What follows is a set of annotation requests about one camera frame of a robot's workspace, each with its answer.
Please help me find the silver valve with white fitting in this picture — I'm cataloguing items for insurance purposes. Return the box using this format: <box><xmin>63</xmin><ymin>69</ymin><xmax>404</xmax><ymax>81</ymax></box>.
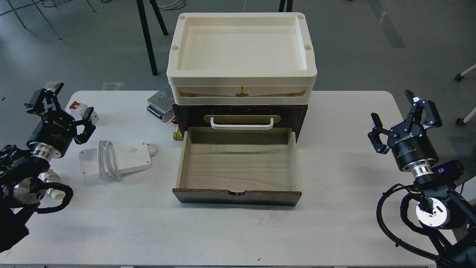
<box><xmin>40</xmin><ymin>169</ymin><xmax>67</xmax><ymax>201</ymax></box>

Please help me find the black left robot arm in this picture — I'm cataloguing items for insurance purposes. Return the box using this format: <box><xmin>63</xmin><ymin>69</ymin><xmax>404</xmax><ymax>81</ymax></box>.
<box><xmin>0</xmin><ymin>83</ymin><xmax>96</xmax><ymax>252</ymax></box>

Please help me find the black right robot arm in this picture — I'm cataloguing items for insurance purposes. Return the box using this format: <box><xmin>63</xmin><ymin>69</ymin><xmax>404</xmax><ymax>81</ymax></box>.
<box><xmin>368</xmin><ymin>90</ymin><xmax>476</xmax><ymax>268</ymax></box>

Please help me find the cream plastic tray top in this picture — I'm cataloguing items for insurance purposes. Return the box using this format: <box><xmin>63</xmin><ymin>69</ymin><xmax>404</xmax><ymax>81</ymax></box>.
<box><xmin>167</xmin><ymin>12</ymin><xmax>318</xmax><ymax>105</ymax></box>

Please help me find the brass fitting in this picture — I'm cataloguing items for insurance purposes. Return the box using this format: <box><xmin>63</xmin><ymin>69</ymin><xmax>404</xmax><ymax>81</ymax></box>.
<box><xmin>172</xmin><ymin>125</ymin><xmax>184</xmax><ymax>141</ymax></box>

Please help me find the office chair base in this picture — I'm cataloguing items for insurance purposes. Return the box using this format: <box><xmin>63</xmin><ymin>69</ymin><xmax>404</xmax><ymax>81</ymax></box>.
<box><xmin>454</xmin><ymin>64</ymin><xmax>476</xmax><ymax>126</ymax></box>

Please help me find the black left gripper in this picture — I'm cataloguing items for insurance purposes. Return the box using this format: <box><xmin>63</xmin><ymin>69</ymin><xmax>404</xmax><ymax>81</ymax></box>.
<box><xmin>26</xmin><ymin>83</ymin><xmax>96</xmax><ymax>158</ymax></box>

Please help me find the white drawer handle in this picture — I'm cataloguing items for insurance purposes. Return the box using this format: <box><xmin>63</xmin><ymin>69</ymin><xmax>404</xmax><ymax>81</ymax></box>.
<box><xmin>210</xmin><ymin>117</ymin><xmax>274</xmax><ymax>130</ymax></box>

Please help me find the black table leg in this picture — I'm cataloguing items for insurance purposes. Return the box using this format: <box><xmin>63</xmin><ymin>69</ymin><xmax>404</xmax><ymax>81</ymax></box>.
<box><xmin>136</xmin><ymin>0</ymin><xmax>169</xmax><ymax>76</ymax></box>

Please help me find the dark wooden cabinet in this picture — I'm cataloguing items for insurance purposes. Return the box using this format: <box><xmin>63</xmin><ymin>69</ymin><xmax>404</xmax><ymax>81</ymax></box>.
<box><xmin>172</xmin><ymin>104</ymin><xmax>308</xmax><ymax>138</ymax></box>

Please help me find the open wooden drawer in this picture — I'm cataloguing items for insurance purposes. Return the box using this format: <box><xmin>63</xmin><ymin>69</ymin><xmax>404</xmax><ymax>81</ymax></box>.
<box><xmin>172</xmin><ymin>127</ymin><xmax>302</xmax><ymax>206</ymax></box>

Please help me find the white red circuit breaker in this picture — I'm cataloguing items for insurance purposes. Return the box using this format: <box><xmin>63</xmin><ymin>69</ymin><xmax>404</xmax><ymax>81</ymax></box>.
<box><xmin>68</xmin><ymin>101</ymin><xmax>100</xmax><ymax>124</ymax></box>

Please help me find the metal mesh power supply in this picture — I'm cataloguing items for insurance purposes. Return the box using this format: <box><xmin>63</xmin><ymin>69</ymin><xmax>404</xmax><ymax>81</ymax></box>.
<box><xmin>147</xmin><ymin>84</ymin><xmax>175</xmax><ymax>123</ymax></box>

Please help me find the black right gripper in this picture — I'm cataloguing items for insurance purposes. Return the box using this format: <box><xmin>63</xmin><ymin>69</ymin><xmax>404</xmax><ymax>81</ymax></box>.
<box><xmin>368</xmin><ymin>90</ymin><xmax>443</xmax><ymax>172</ymax></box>

